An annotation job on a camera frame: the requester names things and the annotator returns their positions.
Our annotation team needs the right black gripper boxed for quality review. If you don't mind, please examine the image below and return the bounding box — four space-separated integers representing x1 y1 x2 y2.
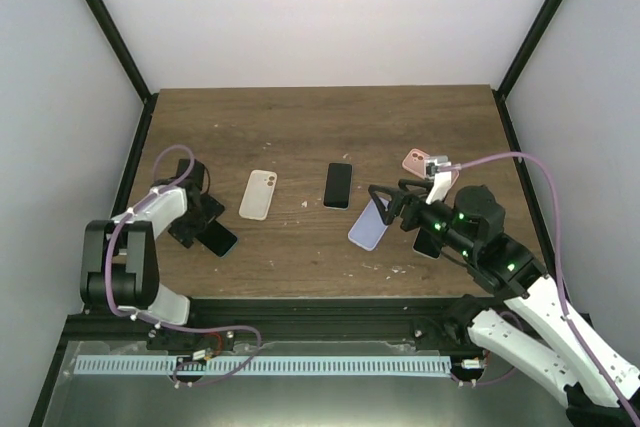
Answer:
368 180 476 260

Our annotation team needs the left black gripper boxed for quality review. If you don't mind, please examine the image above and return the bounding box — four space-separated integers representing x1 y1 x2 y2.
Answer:
168 195 225 249

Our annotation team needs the teal-edged black phone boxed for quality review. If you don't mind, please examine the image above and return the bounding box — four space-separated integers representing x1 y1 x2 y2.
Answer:
196 221 238 258

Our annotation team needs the lavender phone case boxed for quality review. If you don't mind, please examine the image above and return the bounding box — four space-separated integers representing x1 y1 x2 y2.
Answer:
347 200 388 252

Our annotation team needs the beige phone case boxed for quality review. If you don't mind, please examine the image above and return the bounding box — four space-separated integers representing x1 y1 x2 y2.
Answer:
239 170 278 221

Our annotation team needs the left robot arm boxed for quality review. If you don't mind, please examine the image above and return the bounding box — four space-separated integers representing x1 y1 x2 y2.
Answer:
80 159 237 351

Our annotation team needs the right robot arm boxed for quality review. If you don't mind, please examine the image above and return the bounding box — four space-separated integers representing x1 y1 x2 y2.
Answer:
368 179 639 426

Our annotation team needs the pink phone case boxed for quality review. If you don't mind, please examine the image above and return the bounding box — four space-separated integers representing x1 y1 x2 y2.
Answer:
401 148 450 187

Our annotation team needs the metal sheet plate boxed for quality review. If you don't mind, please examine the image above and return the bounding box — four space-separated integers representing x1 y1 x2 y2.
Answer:
33 342 569 426

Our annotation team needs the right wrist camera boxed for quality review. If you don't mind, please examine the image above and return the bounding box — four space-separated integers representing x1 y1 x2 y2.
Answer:
425 156 460 204

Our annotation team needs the light blue slotted cable duct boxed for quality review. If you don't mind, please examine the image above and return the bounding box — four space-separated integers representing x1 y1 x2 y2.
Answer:
73 355 452 377

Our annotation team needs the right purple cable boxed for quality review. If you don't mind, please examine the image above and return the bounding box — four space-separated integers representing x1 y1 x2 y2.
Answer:
449 151 640 416

